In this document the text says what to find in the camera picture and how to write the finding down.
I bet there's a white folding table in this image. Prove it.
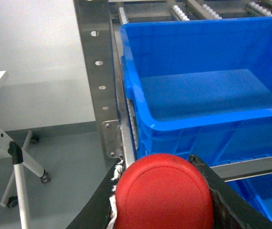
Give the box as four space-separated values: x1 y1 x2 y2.
0 71 51 229

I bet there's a blue plastic box right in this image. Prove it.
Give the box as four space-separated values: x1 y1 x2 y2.
228 170 272 227

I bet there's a metal roller conveyor rack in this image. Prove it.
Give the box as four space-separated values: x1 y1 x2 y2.
73 0 272 183

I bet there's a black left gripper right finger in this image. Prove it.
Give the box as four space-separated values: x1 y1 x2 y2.
188 155 272 229

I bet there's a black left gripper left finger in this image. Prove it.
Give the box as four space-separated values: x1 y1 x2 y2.
67 159 124 229

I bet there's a blue plastic box left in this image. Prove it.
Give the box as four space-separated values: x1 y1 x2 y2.
120 17 272 166

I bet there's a blue plastic box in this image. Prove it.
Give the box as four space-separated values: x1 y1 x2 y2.
228 170 272 227
120 17 272 166

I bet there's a red mushroom push button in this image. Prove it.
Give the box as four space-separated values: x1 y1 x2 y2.
115 154 214 229

